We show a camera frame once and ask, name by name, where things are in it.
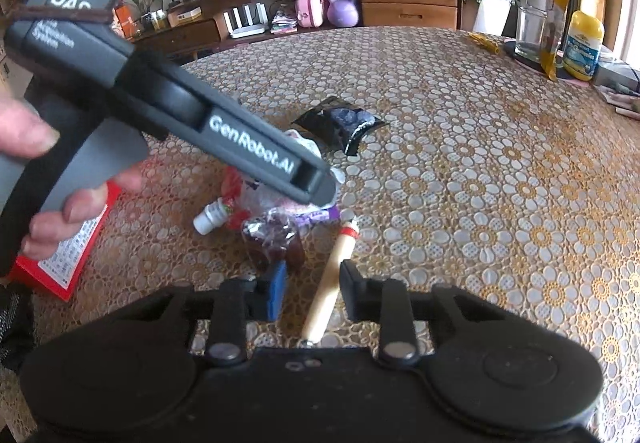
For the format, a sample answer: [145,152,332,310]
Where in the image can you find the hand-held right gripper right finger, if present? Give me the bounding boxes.
[339,260,501,366]

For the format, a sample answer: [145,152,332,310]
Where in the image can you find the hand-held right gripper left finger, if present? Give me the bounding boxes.
[132,260,288,366]

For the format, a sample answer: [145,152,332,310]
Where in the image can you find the tan stick with red band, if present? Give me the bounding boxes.
[300,218,361,349]

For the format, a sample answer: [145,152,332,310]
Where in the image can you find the dark red clear packet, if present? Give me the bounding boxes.
[242,217,307,270]

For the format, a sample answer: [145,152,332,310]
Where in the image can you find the purple white packet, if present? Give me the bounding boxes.
[260,200,342,225]

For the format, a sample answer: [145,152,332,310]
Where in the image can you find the small white bottle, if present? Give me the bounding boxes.
[194,200,229,235]

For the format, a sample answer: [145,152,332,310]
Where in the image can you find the white red-print snack packet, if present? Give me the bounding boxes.
[284,129,347,184]

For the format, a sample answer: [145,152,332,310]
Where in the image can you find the red cardboard box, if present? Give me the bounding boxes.
[7,183,123,302]

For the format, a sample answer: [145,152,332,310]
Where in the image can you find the black snack packet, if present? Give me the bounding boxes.
[292,97,387,157]

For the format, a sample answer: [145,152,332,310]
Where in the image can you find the person's left hand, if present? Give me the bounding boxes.
[0,98,146,264]

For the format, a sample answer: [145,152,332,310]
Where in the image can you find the orange box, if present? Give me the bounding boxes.
[114,5,143,38]

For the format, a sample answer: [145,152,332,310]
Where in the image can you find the small leafy potted plant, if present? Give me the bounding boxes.
[125,0,163,21]

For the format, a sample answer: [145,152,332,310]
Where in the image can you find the white yellow box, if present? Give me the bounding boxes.
[167,7,203,28]

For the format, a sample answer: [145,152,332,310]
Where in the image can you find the white router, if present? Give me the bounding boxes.
[222,3,268,38]

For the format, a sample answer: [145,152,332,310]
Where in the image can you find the stack of magazines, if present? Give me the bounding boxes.
[270,10,298,34]

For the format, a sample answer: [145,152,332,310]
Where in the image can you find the pink case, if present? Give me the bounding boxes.
[295,0,323,28]

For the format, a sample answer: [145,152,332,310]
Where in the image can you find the purple kettlebell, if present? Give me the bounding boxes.
[325,0,360,27]

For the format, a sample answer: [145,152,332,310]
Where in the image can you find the small yellow wrapper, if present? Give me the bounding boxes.
[469,34,501,55]

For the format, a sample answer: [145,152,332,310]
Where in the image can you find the black coaster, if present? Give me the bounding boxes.
[502,39,556,72]

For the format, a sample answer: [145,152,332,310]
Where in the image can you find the wooden TV cabinet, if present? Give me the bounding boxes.
[127,0,463,61]

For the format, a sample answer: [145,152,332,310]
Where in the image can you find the glass cup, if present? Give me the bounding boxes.
[515,7,548,62]

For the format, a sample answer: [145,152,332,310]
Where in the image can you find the loose papers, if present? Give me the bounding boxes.
[602,90,640,120]

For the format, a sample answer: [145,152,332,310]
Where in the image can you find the tall yellow packet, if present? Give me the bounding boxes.
[541,0,572,80]

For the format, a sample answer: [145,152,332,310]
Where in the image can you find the yellow blue bottle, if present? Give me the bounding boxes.
[562,12,606,82]

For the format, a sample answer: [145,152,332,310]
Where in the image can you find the grey tissue pack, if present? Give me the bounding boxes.
[595,57,640,94]

